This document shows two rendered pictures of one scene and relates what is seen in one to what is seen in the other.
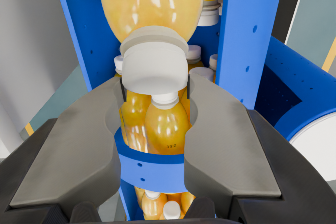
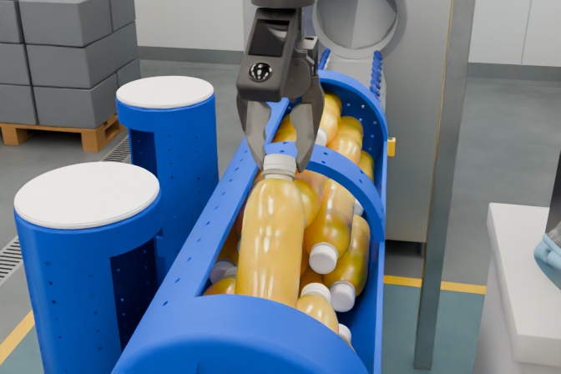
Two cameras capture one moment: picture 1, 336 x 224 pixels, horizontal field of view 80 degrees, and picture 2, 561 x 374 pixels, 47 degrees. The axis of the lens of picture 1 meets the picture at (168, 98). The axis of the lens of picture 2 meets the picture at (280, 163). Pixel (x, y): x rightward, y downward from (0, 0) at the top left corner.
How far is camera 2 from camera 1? 0.69 m
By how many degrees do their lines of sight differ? 33
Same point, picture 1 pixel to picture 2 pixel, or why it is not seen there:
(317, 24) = not seen: outside the picture
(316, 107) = (101, 241)
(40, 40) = not seen: outside the picture
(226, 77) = (235, 199)
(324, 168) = (106, 175)
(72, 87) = not seen: outside the picture
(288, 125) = (140, 228)
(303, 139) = (129, 205)
